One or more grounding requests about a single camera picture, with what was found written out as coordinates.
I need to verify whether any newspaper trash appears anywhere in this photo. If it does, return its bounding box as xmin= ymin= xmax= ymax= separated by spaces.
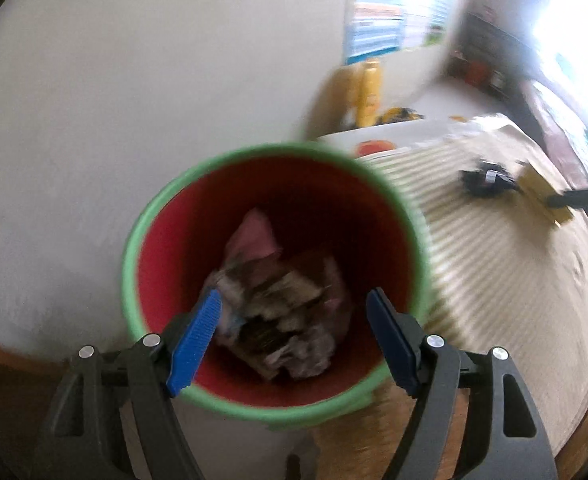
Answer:
xmin=206 ymin=252 xmax=352 ymax=380

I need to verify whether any pink snack wrapper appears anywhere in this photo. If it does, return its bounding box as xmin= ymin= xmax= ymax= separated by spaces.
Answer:
xmin=223 ymin=209 xmax=351 ymax=321

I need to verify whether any yellow paper box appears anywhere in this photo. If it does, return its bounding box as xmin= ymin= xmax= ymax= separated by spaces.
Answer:
xmin=516 ymin=162 xmax=573 ymax=226

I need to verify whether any green picture wall poster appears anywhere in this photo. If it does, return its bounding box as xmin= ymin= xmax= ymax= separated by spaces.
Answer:
xmin=423 ymin=0 xmax=454 ymax=47

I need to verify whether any yellow duck toy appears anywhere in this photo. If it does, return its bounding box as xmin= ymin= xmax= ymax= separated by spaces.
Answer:
xmin=356 ymin=58 xmax=382 ymax=128

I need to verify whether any dark shelf with items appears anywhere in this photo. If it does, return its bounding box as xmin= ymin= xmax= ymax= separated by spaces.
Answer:
xmin=447 ymin=13 xmax=535 ymax=101

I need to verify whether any red green trash bin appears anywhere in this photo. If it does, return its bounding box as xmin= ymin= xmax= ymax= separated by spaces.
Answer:
xmin=121 ymin=143 xmax=431 ymax=428

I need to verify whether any yellow toy vehicle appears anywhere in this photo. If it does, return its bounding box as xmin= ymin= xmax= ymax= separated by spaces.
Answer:
xmin=379 ymin=107 xmax=424 ymax=125

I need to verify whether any white foam floor mat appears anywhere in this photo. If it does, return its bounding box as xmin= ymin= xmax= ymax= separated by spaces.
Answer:
xmin=317 ymin=114 xmax=516 ymax=158

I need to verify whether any blue wall chart poster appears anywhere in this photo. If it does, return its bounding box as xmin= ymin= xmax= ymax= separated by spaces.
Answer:
xmin=344 ymin=0 xmax=405 ymax=65

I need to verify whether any striped beige mat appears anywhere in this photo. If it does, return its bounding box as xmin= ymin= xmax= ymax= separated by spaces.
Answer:
xmin=365 ymin=124 xmax=588 ymax=479

